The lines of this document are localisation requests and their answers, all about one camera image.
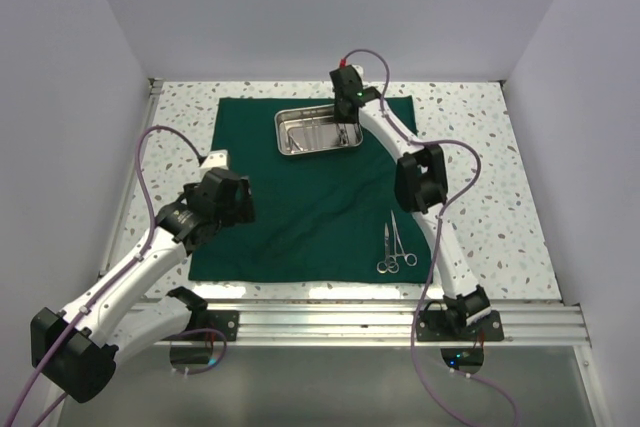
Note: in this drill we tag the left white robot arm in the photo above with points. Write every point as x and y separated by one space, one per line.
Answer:
80 347

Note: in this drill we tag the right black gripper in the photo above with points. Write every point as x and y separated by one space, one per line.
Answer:
338 116

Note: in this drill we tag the stainless steel tray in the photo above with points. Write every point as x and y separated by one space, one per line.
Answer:
329 132

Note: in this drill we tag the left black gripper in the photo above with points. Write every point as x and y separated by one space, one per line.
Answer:
241 210

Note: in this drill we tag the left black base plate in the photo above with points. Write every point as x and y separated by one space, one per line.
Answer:
225 321

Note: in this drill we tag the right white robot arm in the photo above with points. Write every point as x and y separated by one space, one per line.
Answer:
421 189

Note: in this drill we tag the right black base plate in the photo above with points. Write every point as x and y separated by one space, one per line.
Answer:
436 325

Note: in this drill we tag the small steel hemostat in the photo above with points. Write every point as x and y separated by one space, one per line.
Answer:
342 135

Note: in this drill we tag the long steel hemostat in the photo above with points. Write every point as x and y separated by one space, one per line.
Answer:
399 252

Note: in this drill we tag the steel surgical scissors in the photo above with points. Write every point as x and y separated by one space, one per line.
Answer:
388 265

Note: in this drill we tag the green surgical cloth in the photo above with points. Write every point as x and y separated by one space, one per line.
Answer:
319 217

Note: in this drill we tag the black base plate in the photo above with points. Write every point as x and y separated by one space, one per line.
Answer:
436 325
225 321

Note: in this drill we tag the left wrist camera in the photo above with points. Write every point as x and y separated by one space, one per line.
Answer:
215 159

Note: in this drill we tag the aluminium rail frame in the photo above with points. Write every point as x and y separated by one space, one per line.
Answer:
333 353

